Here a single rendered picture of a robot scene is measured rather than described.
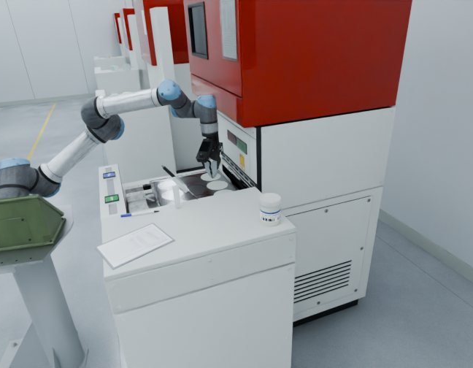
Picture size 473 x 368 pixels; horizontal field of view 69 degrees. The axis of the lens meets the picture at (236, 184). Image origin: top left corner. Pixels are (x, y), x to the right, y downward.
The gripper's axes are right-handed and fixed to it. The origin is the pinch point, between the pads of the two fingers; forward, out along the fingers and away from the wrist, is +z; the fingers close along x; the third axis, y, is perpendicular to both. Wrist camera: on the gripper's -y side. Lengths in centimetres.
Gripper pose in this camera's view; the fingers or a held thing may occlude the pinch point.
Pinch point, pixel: (212, 176)
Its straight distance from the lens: 154.5
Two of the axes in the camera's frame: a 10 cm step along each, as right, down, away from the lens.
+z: 0.6, 9.1, 4.2
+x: -9.5, -0.8, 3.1
